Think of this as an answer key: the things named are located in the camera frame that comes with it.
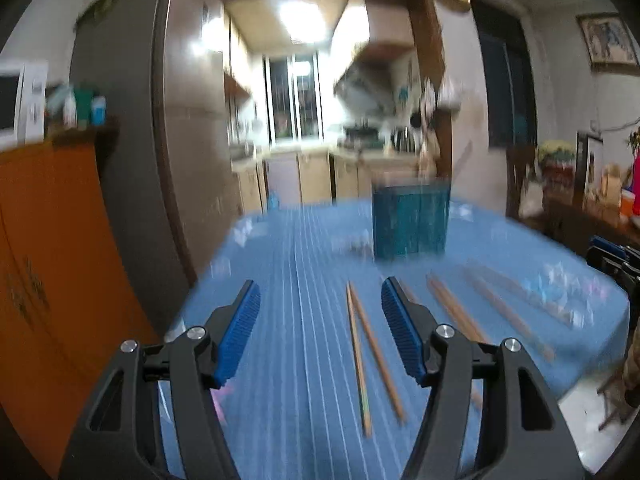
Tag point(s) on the steel range hood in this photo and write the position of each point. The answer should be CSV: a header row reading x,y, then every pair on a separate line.
x,y
370,80

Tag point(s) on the blue star-print tablecloth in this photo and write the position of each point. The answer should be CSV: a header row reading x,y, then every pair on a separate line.
x,y
300,260

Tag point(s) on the white plastic bottle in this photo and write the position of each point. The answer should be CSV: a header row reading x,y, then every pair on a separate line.
x,y
70,107

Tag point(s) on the white microwave oven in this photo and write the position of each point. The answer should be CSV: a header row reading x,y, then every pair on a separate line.
x,y
12,100

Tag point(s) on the beige wall cabinets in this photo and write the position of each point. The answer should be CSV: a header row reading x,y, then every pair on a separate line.
x,y
235,55

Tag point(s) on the blue perforated utensil holder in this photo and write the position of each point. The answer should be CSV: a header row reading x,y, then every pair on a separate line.
x,y
410,220

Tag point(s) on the dark wooden sideboard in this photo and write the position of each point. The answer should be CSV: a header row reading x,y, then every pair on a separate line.
x,y
575,220

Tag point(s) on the square ceiling light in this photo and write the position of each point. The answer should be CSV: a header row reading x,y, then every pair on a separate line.
x,y
302,20

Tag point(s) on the gas stove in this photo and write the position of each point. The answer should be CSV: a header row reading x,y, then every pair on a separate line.
x,y
362,137

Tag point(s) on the orange wooden cabinet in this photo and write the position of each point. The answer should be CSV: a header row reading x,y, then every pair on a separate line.
x,y
50,260

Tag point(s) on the grey refrigerator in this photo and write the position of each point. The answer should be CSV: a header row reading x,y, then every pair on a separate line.
x,y
130,135

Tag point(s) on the barred kitchen window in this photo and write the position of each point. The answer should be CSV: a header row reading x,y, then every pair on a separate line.
x,y
295,95

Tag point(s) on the hanging plastic bags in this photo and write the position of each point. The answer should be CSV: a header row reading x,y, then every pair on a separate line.
x,y
432,125

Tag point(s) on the beige kitchen base cabinets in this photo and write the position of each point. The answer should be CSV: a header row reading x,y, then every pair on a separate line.
x,y
315,175

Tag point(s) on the wooden chopstick pair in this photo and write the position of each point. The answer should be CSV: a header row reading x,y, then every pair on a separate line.
x,y
505,312

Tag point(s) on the steel electric kettle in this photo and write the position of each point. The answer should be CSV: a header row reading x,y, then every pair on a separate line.
x,y
403,140

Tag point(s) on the yellow flower bunch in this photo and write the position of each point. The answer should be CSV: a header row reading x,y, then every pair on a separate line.
x,y
555,149

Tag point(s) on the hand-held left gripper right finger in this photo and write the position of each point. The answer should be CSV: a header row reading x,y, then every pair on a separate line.
x,y
400,330

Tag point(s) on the green container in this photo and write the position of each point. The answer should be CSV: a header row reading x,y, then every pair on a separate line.
x,y
83,105

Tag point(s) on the standing photo frame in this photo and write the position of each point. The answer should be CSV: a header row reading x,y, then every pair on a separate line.
x,y
589,165

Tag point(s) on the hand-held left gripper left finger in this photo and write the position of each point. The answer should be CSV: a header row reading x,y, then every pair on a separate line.
x,y
240,330

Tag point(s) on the dark room window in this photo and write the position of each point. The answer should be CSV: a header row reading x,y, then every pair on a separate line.
x,y
505,75

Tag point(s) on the framed wall picture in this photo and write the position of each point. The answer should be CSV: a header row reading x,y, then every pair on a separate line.
x,y
607,40

